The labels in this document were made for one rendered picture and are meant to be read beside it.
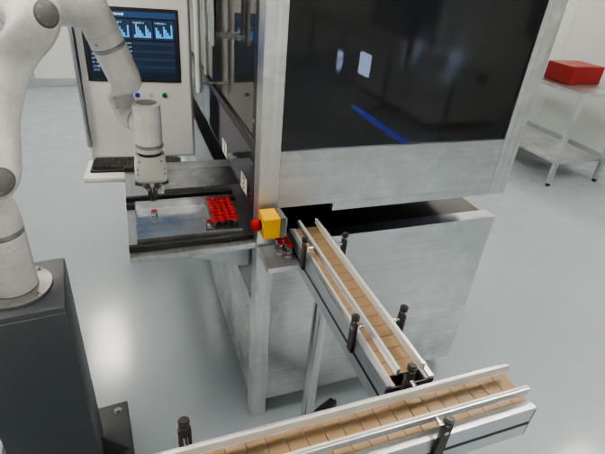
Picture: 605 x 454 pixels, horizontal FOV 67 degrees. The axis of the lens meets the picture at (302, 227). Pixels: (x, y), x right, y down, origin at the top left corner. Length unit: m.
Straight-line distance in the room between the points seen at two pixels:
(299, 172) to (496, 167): 0.80
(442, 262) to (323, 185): 0.71
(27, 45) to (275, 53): 0.58
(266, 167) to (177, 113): 1.02
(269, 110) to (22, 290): 0.84
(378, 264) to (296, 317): 0.38
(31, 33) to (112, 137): 1.24
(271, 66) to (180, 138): 1.16
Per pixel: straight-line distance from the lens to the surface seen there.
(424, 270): 1.96
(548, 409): 2.57
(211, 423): 2.14
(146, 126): 1.50
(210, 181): 1.97
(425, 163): 1.67
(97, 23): 1.36
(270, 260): 1.47
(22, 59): 1.27
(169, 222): 1.68
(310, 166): 1.46
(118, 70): 1.41
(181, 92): 2.33
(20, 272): 1.43
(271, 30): 1.31
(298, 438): 0.97
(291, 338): 1.87
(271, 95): 1.34
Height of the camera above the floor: 1.72
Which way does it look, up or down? 31 degrees down
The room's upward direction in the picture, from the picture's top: 5 degrees clockwise
